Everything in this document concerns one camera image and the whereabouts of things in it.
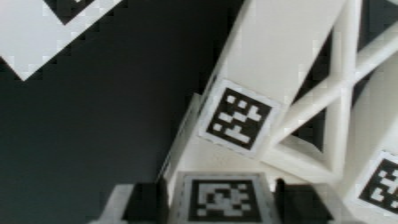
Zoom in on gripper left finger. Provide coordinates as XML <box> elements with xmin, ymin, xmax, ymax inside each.
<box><xmin>86</xmin><ymin>183</ymin><xmax>166</xmax><ymax>224</ymax></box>

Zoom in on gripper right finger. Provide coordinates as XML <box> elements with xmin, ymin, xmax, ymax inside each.
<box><xmin>271</xmin><ymin>178</ymin><xmax>362</xmax><ymax>224</ymax></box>

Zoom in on white tagged cube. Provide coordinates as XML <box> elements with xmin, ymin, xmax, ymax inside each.
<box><xmin>166</xmin><ymin>172</ymin><xmax>280</xmax><ymax>224</ymax></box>

